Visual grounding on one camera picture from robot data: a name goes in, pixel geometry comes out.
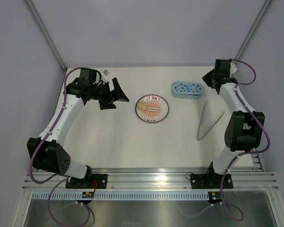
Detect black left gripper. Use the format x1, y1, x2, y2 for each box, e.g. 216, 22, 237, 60
90, 78, 129, 110

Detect light blue lunch box lid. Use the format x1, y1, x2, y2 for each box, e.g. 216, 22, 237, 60
171, 82, 204, 96

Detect metal food tongs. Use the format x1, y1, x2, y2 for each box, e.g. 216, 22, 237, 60
196, 99, 225, 141

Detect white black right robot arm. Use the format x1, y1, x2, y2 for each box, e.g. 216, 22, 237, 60
202, 59, 265, 188

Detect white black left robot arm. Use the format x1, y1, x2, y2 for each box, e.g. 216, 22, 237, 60
27, 67, 129, 189

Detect light blue lunch box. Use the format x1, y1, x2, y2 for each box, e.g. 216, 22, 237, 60
171, 91, 203, 100

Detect white steamed bun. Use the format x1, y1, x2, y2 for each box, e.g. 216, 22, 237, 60
137, 101, 147, 112

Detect round printed ceramic plate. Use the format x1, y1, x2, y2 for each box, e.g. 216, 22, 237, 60
135, 94, 170, 123

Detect left small circuit board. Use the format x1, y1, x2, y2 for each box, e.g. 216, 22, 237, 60
82, 192, 95, 199

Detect small circuit board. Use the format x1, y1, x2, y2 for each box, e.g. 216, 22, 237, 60
208, 192, 222, 204
82, 192, 95, 199

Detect right small circuit board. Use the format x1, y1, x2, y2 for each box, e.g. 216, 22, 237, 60
208, 192, 222, 204

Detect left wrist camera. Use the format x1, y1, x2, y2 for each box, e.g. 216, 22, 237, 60
101, 69, 109, 77

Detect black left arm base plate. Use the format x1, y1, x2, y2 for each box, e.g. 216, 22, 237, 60
65, 174, 108, 189

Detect aluminium front rail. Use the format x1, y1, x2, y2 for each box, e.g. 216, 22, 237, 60
22, 167, 279, 192

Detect right aluminium frame post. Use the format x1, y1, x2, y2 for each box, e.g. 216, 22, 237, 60
234, 0, 274, 60

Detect aluminium frame post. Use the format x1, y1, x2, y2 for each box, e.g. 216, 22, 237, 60
234, 0, 274, 60
23, 0, 67, 72

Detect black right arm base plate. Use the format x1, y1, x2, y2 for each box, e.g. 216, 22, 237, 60
189, 173, 233, 189

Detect white slotted cable duct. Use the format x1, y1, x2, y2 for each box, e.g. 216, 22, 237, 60
32, 191, 209, 201

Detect left aluminium frame post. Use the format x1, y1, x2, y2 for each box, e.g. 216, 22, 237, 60
23, 0, 67, 72

